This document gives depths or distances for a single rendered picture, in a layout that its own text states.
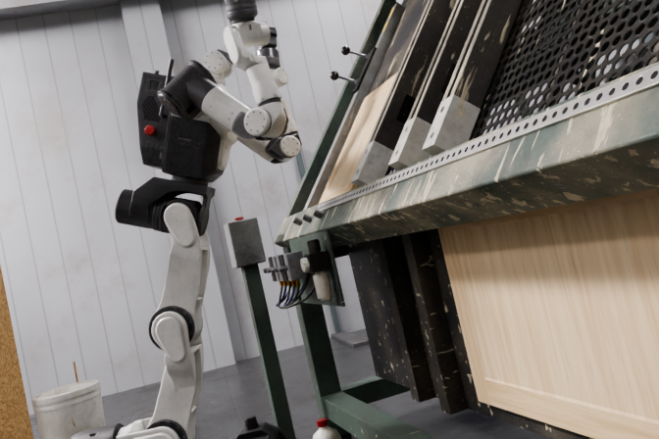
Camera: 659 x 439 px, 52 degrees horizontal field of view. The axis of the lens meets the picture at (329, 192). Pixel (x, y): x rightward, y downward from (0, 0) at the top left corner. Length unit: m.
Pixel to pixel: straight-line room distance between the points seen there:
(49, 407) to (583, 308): 2.51
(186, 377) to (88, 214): 3.48
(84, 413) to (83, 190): 2.55
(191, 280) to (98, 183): 3.46
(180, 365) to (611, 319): 1.29
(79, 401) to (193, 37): 3.35
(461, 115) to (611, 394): 0.64
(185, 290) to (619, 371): 1.30
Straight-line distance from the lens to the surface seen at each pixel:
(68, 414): 3.38
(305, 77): 5.79
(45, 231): 5.60
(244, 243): 2.66
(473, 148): 1.29
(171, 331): 2.16
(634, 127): 0.91
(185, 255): 2.15
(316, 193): 2.56
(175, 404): 2.25
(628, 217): 1.32
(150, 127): 2.16
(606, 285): 1.41
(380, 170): 1.92
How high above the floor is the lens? 0.78
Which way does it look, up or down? 4 degrees up
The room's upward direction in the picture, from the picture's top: 13 degrees counter-clockwise
